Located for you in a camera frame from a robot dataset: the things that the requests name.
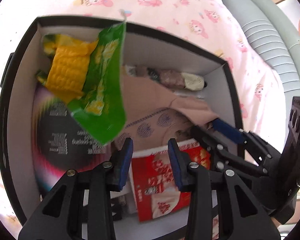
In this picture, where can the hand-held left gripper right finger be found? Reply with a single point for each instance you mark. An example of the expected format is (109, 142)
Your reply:
(174, 162)

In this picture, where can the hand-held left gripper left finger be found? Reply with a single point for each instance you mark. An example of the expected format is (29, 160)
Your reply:
(126, 162)

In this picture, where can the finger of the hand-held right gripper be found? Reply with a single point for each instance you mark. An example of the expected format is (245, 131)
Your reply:
(207, 142)
(227, 130)

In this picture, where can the red white snack packet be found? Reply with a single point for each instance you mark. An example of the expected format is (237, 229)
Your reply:
(152, 177)

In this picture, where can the green corn snack bag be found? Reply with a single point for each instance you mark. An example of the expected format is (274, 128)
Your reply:
(107, 100)

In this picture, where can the beige brown snack packet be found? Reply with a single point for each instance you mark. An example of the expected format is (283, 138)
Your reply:
(150, 97)

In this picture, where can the black storage box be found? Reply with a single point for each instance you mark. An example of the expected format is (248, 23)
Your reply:
(17, 105)

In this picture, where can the cream snack packet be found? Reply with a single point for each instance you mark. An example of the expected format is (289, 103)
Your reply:
(193, 81)

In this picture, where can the black colourful snack packet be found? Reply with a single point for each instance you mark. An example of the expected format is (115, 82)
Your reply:
(57, 142)

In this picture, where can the dark snack packet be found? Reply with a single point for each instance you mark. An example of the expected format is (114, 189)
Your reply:
(153, 73)

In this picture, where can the pink printed blanket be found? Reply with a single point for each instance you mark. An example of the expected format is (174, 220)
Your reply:
(165, 5)

